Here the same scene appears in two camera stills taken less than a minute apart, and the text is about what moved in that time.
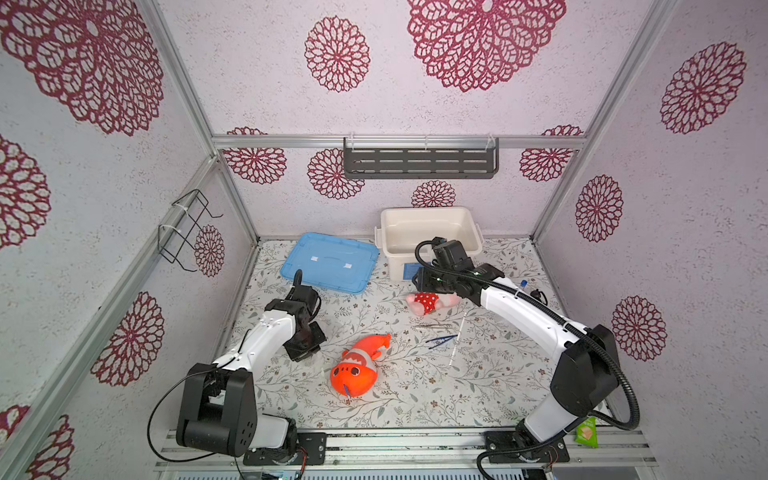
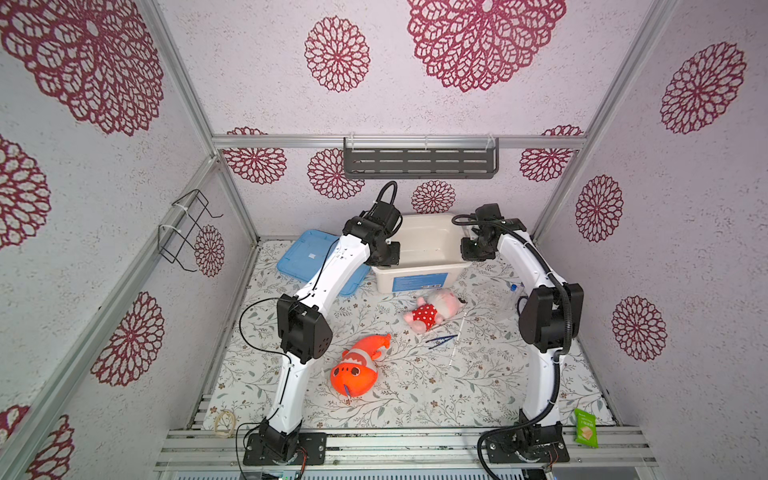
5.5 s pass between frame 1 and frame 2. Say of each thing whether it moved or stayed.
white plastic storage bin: moved
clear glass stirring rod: stayed
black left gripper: moved
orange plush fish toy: stayed
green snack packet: stayed
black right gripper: moved
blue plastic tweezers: stayed
